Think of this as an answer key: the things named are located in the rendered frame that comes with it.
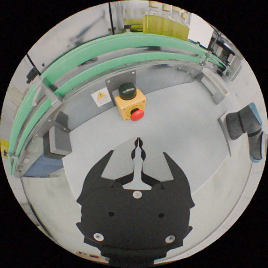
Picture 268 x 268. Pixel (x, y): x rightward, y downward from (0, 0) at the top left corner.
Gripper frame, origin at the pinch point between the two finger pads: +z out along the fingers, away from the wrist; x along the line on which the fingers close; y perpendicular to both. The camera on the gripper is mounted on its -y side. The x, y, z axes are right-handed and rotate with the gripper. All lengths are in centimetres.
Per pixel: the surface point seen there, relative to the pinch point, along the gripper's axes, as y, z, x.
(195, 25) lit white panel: -73, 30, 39
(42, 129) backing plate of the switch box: -0.2, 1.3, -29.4
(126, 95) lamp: -6.0, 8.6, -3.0
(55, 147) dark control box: 4.2, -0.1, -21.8
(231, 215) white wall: 200, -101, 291
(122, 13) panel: -49, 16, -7
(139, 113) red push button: -1.4, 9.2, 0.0
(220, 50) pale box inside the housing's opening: -94, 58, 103
